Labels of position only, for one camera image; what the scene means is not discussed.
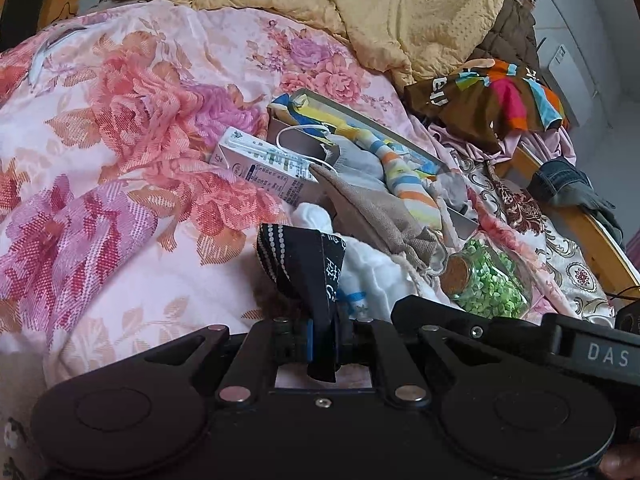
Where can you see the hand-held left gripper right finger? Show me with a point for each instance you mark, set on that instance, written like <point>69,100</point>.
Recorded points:
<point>365,340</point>

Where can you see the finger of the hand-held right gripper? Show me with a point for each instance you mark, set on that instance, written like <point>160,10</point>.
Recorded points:
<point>450,317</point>

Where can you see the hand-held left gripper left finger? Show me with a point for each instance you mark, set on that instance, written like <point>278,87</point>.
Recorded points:
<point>306,335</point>

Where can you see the black cloth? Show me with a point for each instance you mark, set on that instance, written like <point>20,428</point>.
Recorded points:
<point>305,265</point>

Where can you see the striped sock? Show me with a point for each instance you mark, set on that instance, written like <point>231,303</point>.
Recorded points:
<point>405,180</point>

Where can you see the grey box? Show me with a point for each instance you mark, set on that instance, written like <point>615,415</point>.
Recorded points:
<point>300,142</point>

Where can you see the glass jar of green beads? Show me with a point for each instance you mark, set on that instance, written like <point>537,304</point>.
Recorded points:
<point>490,280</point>

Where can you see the cream damask bedsheet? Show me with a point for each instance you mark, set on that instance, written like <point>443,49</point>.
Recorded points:
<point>565,270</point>

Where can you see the dark grey garment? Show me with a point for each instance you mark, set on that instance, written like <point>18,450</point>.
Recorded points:
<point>602,210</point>

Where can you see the blue jeans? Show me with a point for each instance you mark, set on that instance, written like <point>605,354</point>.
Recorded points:
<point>557,180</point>

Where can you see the white printed carton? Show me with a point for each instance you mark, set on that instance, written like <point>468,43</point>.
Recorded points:
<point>260,165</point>

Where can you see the pink cloth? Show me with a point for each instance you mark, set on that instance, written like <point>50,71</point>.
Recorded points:
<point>550,145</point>

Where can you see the brown multicoloured garment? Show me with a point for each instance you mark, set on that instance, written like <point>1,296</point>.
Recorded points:
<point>465,105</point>

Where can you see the pink floral blanket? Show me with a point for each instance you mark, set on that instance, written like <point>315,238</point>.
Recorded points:
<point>125,160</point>

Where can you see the white air conditioner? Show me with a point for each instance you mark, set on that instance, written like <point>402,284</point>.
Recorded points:
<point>570,75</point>

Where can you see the brown quilted jacket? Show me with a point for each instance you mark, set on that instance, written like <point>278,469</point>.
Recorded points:
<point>515,35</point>

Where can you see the yellow quilt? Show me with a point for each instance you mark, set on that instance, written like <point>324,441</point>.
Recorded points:
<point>350,5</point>

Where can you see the wooden bed frame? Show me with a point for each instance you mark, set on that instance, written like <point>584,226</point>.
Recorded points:
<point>600,240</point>

